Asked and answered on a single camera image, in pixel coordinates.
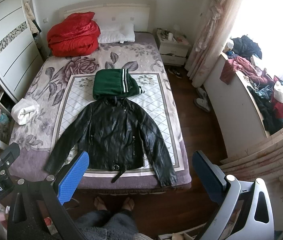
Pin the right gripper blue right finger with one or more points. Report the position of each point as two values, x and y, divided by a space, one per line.
255 219

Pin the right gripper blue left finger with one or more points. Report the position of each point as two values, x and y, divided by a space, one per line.
25 217

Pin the black leather jacket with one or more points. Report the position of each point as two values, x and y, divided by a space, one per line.
118 136

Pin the pile of clothes on windowsill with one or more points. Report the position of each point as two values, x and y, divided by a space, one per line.
267 91

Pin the grey fuzzy trousers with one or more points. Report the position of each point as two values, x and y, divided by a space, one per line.
104 225

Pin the white rolled towel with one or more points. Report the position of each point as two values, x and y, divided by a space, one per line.
24 111

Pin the person's bare feet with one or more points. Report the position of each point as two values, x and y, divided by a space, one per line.
114 204

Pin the floral bedspread bed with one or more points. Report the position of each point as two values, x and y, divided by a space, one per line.
63 87

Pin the white sneakers on floor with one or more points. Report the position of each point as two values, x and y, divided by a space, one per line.
202 101

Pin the green folded garment white stripes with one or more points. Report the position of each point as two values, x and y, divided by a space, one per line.
115 82

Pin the white sliding wardrobe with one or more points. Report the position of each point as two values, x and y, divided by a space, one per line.
20 60

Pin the dark shoes by nightstand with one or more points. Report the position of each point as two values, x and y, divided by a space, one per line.
175 72

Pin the red folded quilt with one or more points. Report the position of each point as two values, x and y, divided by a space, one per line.
77 35

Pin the white pillow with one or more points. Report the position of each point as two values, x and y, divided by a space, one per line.
116 32

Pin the white bedside table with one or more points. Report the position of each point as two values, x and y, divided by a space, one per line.
173 52

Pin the cream headboard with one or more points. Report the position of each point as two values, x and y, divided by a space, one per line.
141 13

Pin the pink floral curtain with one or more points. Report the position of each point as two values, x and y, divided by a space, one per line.
219 20

